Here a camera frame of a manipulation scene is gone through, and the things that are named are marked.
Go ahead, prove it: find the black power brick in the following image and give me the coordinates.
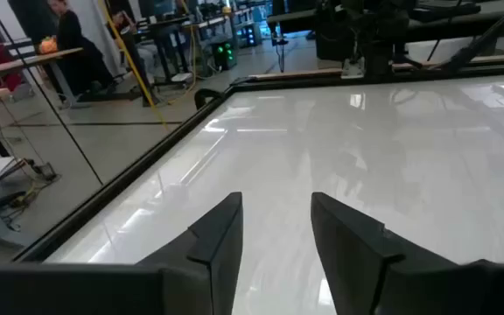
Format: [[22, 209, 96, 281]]
[[31, 161, 59, 181]]

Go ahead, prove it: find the computer with green lights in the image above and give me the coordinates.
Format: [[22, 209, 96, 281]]
[[209, 39, 239, 72]]

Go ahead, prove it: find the person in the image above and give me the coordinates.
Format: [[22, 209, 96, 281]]
[[106, 8, 159, 106], [48, 0, 117, 102]]

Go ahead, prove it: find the black metal table frame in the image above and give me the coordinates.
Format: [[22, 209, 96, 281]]
[[13, 0, 504, 263]]

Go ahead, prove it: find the black curved corner bracket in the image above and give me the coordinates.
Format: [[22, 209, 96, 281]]
[[193, 87, 226, 111]]

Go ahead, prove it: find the thin black rod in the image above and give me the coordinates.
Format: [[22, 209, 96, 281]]
[[0, 0, 104, 186]]

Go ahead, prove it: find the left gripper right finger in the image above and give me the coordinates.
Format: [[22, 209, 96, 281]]
[[310, 191, 459, 315]]

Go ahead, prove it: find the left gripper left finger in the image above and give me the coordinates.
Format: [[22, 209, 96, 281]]
[[136, 191, 244, 315]]

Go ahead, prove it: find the yellow hanging cable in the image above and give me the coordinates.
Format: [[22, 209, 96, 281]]
[[96, 0, 171, 131]]

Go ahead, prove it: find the black standing desk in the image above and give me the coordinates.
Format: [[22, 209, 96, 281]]
[[144, 16, 194, 88]]

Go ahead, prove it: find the orange round object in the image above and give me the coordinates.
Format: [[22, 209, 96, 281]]
[[37, 35, 60, 56]]

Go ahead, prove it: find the wooden table with grey leg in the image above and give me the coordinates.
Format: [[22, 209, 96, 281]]
[[0, 46, 86, 110]]

